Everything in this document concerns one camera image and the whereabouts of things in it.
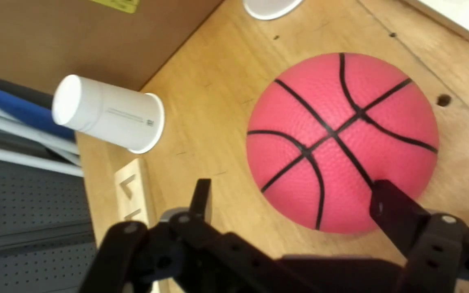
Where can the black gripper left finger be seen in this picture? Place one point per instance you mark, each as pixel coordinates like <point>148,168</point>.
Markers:
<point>137,254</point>

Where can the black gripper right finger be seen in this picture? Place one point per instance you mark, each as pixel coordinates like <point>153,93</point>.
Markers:
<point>435,244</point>

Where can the pink rubber basketball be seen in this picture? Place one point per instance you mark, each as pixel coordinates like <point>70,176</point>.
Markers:
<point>342,143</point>

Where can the wooden shape sorter plank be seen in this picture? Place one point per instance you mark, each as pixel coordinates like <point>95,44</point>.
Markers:
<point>134,189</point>

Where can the grey perforated panel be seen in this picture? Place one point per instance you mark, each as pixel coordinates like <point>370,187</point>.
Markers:
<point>28,233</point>

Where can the white paper cup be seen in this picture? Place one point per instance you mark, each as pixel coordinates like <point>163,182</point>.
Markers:
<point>271,8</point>
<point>109,114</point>

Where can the white metal pole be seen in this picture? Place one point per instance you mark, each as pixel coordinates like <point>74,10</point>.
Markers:
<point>23,156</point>

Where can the blue board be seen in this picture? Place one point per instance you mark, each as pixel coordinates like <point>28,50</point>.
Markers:
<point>23,107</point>

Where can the large cardboard box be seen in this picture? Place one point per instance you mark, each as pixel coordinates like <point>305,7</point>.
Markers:
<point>82,37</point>

